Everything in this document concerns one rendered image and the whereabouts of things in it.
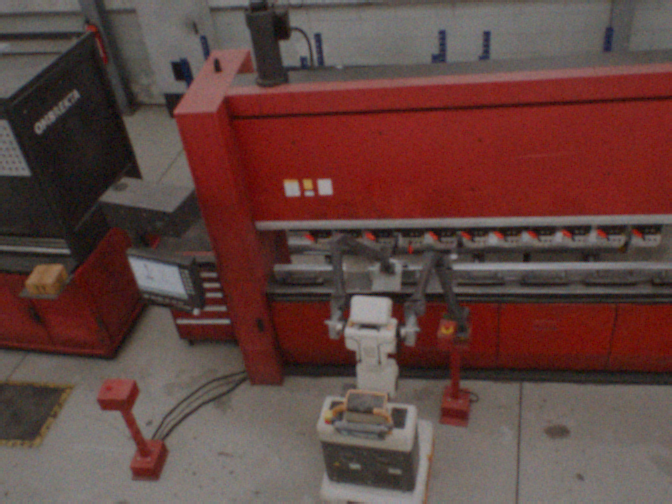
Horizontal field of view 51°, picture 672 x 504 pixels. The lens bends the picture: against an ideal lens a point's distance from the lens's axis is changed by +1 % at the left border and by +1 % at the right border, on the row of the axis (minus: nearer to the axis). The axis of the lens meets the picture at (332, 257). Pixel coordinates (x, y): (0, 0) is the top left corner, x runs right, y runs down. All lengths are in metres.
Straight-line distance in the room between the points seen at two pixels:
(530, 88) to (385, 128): 0.82
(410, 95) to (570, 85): 0.84
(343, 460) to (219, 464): 1.13
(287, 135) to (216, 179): 0.50
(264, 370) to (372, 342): 1.53
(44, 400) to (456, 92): 3.88
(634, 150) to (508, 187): 0.70
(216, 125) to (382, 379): 1.75
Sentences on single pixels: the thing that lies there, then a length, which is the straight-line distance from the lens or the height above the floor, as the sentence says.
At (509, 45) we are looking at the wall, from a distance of 8.43.
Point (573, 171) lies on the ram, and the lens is 4.32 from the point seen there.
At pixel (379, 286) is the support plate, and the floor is 1.00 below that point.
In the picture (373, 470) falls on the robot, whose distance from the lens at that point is 4.28.
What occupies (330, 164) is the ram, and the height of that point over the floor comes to 1.81.
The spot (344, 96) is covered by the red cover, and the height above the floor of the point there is 2.26.
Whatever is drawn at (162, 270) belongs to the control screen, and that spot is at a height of 1.51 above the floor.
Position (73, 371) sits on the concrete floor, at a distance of 6.13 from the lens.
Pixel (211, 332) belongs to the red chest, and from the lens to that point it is 5.68.
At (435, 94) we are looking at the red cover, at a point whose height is 2.24.
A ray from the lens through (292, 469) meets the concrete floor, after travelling 4.94.
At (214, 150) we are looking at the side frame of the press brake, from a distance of 4.15.
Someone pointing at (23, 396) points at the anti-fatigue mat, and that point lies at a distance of 6.12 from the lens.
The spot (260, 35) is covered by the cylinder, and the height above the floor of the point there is 2.60.
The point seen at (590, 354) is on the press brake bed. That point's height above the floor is 0.31.
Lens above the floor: 4.00
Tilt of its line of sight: 38 degrees down
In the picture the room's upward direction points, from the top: 8 degrees counter-clockwise
